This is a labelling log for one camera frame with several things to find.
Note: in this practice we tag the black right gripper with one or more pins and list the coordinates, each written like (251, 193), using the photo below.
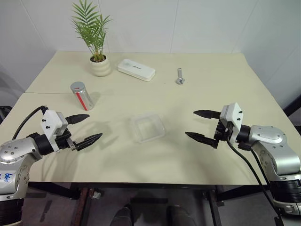
(222, 131)

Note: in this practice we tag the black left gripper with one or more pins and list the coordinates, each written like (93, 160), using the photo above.
(63, 142)

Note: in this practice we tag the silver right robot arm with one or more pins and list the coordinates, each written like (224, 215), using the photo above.
(270, 139)

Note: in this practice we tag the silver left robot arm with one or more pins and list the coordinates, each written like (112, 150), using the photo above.
(14, 150)

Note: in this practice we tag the silver red soda can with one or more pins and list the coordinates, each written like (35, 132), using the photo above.
(85, 100)

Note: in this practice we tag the grey slotted jar lid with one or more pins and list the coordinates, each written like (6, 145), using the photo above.
(77, 86)

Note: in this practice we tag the clear plastic container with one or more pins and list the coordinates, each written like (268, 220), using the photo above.
(147, 128)

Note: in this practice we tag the silver metal bolt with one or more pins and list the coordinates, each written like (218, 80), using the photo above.
(179, 75)

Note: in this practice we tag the cream ribbed plant pot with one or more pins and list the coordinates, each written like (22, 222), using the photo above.
(100, 68)

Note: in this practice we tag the rusty brown table leg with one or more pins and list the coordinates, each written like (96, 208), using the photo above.
(80, 207)

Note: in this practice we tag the white rectangular case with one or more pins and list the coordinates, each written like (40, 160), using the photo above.
(136, 69)

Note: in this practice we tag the black chair part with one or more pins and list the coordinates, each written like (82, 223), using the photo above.
(4, 113)

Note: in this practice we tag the white label with blue writing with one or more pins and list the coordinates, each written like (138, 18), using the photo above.
(7, 179)

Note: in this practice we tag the black crossbar under table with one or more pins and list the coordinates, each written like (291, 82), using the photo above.
(149, 200)

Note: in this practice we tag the dark rounded shape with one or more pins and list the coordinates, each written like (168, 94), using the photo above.
(122, 217)

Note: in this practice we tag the green palm plant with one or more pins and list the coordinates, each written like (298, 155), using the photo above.
(90, 30)

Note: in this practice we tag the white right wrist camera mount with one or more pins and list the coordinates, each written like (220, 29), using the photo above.
(234, 115)

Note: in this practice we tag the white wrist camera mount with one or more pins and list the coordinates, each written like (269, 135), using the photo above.
(234, 115)
(50, 122)

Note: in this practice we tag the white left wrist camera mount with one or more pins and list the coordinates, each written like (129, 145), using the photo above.
(50, 122)

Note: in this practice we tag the black table frame bar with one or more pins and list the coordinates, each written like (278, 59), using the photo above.
(54, 189)
(235, 195)

